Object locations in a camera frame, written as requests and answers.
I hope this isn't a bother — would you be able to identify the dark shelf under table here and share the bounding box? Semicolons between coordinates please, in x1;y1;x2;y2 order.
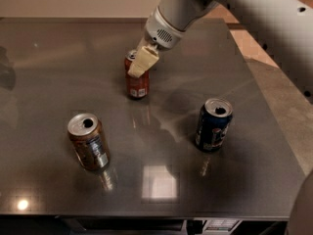
61;217;287;235

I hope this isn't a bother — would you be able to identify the red coke can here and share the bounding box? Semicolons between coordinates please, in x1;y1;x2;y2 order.
124;50;150;99

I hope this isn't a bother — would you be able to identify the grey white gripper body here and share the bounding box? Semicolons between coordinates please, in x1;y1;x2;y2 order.
144;8;185;49

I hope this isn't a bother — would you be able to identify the orange soda can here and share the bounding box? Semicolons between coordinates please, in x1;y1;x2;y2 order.
67;113;110;171

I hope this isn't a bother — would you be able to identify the blue pepsi can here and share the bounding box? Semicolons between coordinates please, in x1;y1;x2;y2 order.
195;98;233;152

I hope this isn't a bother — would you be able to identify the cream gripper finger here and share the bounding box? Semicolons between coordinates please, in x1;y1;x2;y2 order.
128;45;159;78
136;37;149;51

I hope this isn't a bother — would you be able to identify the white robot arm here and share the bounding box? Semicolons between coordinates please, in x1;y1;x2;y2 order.
128;0;313;103

